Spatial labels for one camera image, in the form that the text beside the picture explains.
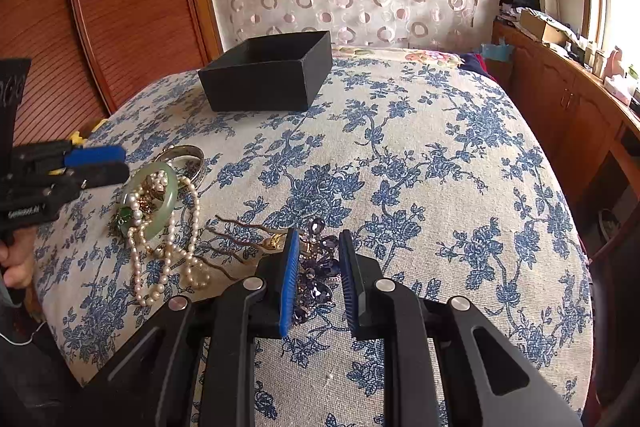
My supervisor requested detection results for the blue floral bedspread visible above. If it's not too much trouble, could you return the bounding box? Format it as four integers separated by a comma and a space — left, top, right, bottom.
32, 54, 594, 427

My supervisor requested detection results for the person's left hand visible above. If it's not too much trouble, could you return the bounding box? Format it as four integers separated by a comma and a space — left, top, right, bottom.
0, 226, 37, 289

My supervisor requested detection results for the floral pillow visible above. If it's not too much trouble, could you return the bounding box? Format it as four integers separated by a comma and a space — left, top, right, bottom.
332, 45, 467, 68

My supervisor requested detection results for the green jade bangle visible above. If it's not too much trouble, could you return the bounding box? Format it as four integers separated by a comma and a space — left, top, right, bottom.
122, 161, 180, 244

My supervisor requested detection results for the open brown cardboard box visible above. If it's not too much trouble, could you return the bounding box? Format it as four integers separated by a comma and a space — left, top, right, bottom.
518, 8, 569, 46

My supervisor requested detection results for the yellow object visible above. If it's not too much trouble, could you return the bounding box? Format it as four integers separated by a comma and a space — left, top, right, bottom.
69, 119, 109, 148

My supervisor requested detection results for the white tissue box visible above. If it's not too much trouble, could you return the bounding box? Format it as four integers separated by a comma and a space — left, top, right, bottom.
603, 76, 634, 104

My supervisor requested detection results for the green gem brooch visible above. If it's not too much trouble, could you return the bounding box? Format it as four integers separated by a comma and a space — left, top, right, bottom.
111, 204, 147, 236

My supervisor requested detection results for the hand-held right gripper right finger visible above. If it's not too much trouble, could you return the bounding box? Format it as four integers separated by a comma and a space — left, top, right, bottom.
338, 229, 583, 427

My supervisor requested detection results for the silver engraved bangle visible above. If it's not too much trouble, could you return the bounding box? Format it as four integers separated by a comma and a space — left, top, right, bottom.
150, 144, 206, 194

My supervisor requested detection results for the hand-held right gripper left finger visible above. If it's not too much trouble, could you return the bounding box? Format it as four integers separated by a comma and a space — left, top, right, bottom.
82, 228, 301, 427

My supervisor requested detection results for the purple rhinestone hair clip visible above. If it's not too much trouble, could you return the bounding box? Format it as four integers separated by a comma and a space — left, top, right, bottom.
295, 217, 352, 326

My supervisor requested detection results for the black cardboard box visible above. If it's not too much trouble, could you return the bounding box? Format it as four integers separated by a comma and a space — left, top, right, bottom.
198, 30, 333, 113

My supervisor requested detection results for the pile of dark clothes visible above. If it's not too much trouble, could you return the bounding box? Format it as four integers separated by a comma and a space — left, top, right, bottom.
499, 0, 544, 22

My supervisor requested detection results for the wooden cabinet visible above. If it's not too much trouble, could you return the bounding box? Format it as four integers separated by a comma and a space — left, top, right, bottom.
492, 19, 640, 212

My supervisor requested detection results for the wooden headboard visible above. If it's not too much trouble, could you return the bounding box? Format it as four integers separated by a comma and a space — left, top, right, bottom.
0, 0, 224, 144

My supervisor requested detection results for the bronze hair comb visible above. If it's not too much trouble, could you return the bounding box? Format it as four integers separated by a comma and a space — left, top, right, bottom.
206, 215, 291, 281

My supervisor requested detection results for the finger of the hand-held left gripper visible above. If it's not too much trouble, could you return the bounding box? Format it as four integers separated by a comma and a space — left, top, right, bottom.
63, 145, 127, 168
74, 161, 131, 188

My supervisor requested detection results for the red and blue cloth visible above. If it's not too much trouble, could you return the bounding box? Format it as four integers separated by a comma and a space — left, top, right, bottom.
459, 52, 495, 82

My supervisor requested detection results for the white pearl necklace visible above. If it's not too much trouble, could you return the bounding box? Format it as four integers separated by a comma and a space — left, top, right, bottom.
124, 171, 212, 307

